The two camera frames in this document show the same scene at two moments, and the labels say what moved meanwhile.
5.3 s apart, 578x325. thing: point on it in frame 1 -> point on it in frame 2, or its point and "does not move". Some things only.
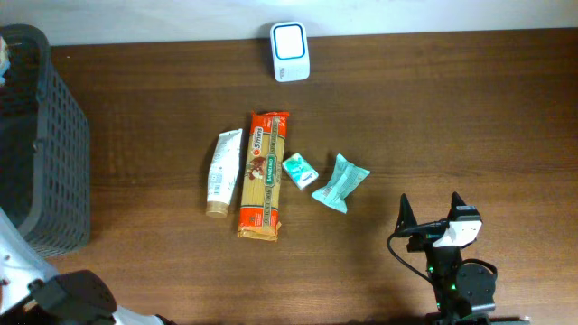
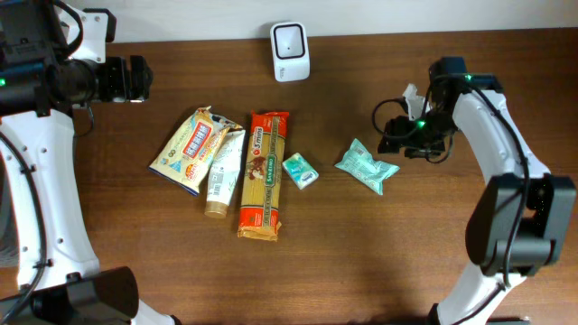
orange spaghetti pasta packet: x=260 y=215 does not move
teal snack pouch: x=347 y=176 -> x=358 y=162
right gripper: x=406 y=218 -> x=410 y=148
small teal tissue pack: x=302 y=172 does not move
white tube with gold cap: x=223 y=171 does not move
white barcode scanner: x=290 y=51 does not move
